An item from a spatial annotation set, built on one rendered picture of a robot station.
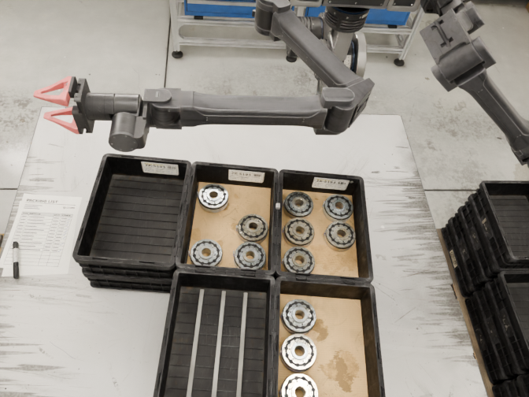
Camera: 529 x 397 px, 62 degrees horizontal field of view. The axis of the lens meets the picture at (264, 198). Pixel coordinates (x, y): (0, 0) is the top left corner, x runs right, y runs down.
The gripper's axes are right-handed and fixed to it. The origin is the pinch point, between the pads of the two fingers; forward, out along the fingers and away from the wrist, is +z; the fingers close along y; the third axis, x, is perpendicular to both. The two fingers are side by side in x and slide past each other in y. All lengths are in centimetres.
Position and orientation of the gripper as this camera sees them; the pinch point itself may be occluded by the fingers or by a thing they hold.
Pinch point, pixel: (43, 105)
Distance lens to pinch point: 104.3
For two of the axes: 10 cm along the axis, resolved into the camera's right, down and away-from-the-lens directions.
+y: -0.9, 5.3, 8.4
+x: -0.5, -8.5, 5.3
